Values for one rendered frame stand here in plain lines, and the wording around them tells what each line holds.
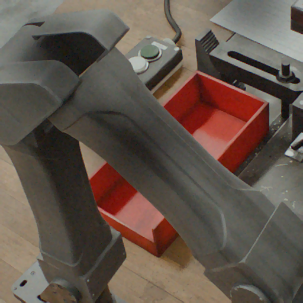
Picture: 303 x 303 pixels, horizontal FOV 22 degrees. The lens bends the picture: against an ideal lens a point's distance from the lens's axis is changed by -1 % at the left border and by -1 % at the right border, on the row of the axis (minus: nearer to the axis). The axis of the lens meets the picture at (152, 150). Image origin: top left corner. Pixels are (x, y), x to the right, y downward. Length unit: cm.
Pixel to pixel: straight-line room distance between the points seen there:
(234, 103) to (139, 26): 26
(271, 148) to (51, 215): 43
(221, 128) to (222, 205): 51
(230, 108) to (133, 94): 54
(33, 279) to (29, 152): 35
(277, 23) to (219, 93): 22
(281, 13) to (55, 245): 66
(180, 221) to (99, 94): 12
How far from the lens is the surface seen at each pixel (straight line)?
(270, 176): 106
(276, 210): 63
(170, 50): 120
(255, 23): 128
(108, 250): 81
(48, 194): 72
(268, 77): 108
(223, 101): 112
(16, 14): 292
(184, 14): 131
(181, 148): 60
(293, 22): 94
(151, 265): 98
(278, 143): 109
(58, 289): 83
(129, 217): 102
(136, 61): 117
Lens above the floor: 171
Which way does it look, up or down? 48 degrees down
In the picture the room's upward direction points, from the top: 9 degrees counter-clockwise
